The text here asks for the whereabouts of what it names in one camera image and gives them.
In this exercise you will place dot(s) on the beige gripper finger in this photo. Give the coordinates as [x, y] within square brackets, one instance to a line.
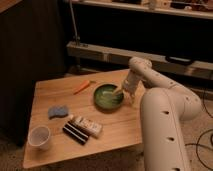
[118, 90]

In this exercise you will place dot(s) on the black striped box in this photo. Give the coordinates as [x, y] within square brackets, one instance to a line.
[75, 133]

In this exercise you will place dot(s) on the orange carrot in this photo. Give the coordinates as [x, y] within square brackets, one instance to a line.
[83, 86]

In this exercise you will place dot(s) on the white rectangular box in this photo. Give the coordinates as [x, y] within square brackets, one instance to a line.
[92, 128]

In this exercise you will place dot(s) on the white ceramic cup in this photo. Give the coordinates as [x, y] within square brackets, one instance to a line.
[40, 137]

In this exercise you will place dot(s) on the metal pole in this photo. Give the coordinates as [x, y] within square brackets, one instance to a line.
[76, 35]

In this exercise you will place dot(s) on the green ceramic bowl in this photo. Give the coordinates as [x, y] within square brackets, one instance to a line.
[104, 97]

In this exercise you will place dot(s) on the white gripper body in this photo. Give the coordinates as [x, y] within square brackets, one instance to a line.
[130, 84]

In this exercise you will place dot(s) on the blue sponge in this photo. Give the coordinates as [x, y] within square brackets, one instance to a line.
[57, 112]

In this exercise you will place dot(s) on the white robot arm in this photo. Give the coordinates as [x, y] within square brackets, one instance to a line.
[162, 108]

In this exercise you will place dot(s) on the upper wooden shelf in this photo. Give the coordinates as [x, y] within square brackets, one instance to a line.
[148, 6]

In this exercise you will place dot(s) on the metal shelf rail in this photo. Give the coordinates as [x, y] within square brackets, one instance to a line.
[197, 69]

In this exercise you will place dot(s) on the black handle on rail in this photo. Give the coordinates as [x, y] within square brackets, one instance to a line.
[179, 61]

